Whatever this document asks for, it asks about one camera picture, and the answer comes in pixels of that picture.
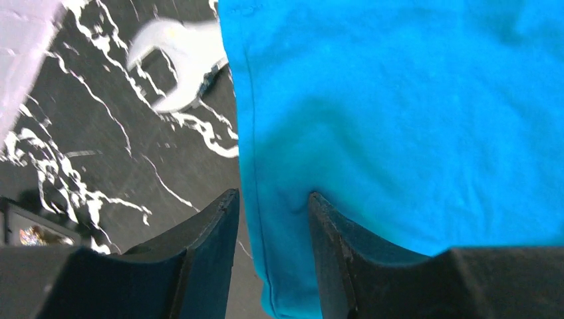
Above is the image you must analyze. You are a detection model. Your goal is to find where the black frame stand rear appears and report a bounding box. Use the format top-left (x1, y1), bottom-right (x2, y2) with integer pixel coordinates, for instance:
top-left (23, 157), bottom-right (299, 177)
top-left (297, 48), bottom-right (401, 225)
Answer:
top-left (1, 197), bottom-right (89, 246)

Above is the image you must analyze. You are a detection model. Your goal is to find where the blue garment cloth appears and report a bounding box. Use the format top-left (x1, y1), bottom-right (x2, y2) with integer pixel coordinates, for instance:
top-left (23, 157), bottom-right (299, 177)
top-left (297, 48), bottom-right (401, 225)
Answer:
top-left (218, 1), bottom-right (563, 318)

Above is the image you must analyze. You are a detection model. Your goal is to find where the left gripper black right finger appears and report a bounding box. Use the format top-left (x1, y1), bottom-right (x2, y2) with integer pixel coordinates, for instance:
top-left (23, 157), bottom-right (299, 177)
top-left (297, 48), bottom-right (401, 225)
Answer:
top-left (308, 192), bottom-right (563, 318)

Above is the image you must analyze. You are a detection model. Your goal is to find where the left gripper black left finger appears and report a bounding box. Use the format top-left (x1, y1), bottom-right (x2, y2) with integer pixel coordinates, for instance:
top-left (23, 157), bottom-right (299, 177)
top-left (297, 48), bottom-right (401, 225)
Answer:
top-left (1, 189), bottom-right (239, 318)

